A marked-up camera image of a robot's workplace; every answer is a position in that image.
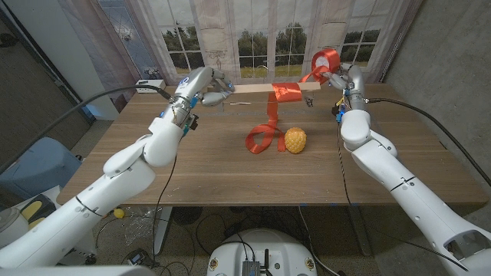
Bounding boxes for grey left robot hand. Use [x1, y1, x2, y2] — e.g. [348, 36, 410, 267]
[174, 66, 236, 107]

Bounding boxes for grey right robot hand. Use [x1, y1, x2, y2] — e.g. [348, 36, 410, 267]
[325, 63, 367, 103]

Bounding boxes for orange ribbon with roll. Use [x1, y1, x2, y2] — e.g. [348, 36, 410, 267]
[245, 48, 341, 155]

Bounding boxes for yellow toy pineapple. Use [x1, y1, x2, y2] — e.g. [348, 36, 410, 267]
[284, 126, 308, 154]

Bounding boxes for white power box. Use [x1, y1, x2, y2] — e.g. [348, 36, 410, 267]
[134, 79, 166, 94]

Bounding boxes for printed window backdrop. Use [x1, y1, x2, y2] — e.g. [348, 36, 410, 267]
[57, 0, 425, 108]

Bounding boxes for white table leg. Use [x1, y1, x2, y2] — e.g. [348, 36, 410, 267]
[151, 206, 173, 257]

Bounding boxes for clear plastic bag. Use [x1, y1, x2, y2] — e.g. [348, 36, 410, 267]
[124, 206, 164, 246]

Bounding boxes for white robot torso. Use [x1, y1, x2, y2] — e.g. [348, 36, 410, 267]
[206, 228, 318, 276]

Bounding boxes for blue plastic bin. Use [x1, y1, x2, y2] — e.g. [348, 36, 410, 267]
[0, 136, 83, 200]

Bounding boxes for small black floor device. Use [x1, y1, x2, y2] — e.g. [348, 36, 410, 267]
[126, 248, 160, 268]

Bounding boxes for grey electronics box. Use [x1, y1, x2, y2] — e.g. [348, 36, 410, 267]
[242, 260, 262, 276]

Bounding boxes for white equipment stand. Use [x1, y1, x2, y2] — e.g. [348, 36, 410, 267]
[57, 233, 97, 266]

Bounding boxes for black and yellow device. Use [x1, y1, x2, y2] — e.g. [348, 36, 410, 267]
[18, 193, 57, 231]

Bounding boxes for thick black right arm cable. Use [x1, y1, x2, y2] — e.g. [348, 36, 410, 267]
[364, 97, 491, 187]

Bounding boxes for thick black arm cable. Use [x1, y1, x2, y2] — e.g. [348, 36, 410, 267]
[364, 97, 491, 187]
[0, 84, 173, 173]

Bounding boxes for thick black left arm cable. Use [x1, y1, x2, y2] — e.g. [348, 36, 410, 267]
[0, 84, 173, 173]

